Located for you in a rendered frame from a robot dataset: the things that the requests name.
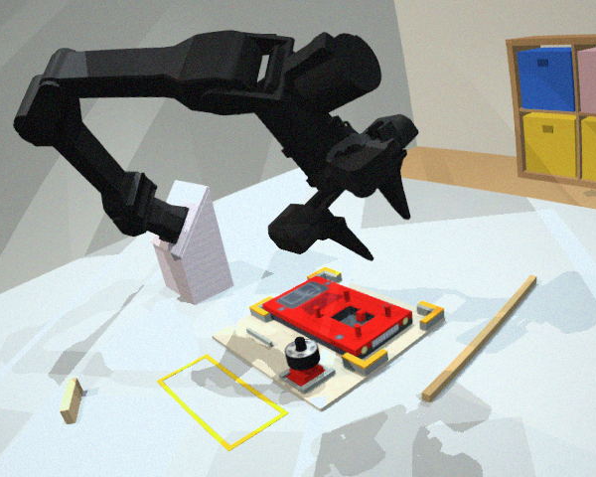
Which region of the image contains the black wheel with grey hub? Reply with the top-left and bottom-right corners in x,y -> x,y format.
284,339 -> 320,371

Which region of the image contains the long tan wooden stick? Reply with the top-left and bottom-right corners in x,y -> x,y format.
421,275 -> 537,402

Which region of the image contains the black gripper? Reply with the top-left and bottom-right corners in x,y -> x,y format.
267,112 -> 418,261

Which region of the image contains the yellow rectangular outline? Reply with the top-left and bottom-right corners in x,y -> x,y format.
156,354 -> 289,451

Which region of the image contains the tan wooden block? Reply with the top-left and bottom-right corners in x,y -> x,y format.
59,378 -> 82,424

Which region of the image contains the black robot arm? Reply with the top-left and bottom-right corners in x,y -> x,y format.
13,30 -> 404,244

